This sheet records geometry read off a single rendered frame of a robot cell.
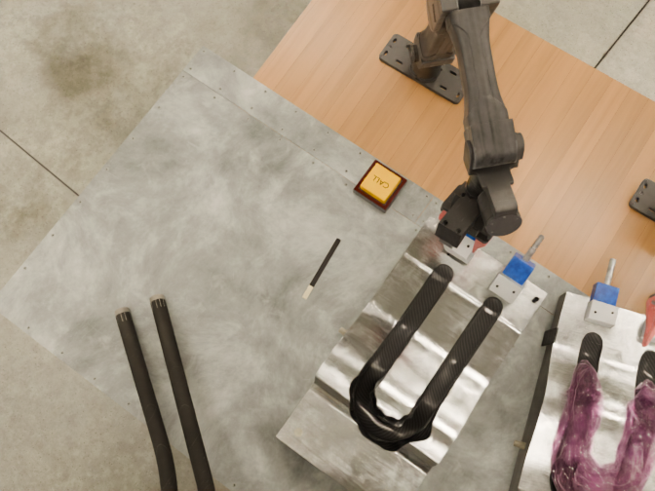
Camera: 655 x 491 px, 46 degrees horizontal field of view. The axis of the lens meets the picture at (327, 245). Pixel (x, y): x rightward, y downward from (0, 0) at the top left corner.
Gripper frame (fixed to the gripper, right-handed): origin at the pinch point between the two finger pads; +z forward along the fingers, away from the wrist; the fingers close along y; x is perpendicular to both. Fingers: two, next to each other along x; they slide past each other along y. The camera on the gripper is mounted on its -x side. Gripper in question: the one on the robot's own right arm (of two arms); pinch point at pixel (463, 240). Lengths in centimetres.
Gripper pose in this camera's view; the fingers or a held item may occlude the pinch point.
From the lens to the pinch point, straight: 143.3
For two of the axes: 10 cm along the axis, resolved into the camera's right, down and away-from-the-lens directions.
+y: 8.0, 5.3, -2.9
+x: 6.0, -6.2, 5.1
